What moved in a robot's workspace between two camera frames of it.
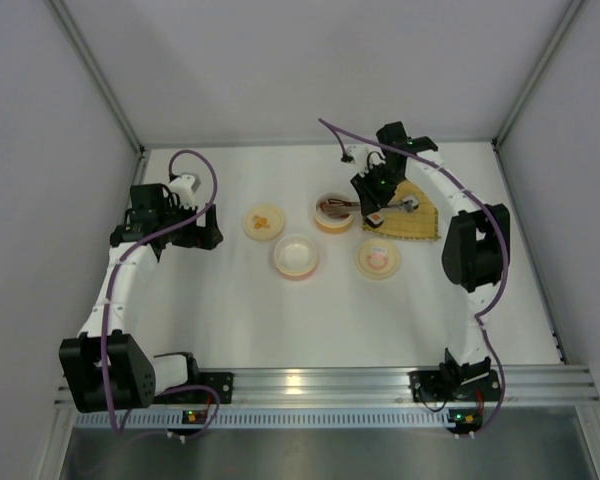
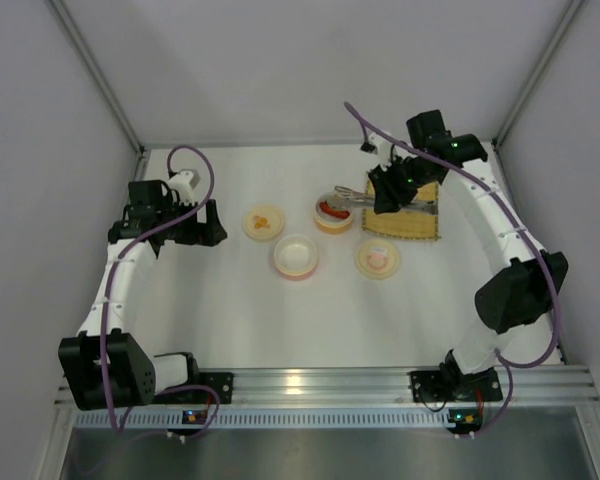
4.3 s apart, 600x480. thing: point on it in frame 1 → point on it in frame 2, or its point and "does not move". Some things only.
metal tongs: [408, 204] → [347, 195]
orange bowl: [333, 213] does not move
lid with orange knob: [263, 222] does not move
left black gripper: [200, 232] does not move
